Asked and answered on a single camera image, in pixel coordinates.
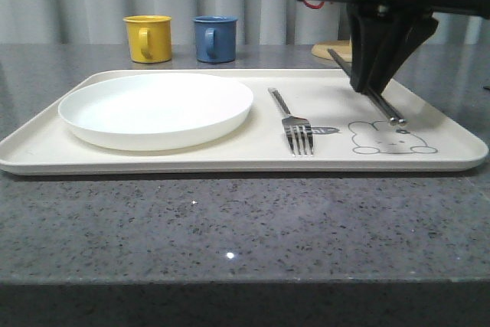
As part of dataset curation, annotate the blue mug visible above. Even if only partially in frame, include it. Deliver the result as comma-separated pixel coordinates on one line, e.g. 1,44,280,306
193,15,237,64

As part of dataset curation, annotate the silver metal fork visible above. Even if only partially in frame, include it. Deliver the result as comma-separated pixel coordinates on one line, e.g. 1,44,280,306
268,87,314,156

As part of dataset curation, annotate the cream rabbit serving tray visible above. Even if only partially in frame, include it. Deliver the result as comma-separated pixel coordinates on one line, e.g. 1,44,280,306
1,69,488,175

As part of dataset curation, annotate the white round plate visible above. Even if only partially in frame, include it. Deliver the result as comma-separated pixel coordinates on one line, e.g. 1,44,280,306
58,72,253,151

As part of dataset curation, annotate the yellow mug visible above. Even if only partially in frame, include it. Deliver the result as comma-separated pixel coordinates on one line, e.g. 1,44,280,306
123,15,172,64

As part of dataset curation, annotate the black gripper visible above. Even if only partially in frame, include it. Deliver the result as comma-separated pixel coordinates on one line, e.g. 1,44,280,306
298,0,489,93

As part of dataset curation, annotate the wooden mug tree stand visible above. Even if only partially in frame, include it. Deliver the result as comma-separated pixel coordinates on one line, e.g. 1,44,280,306
311,40,352,61

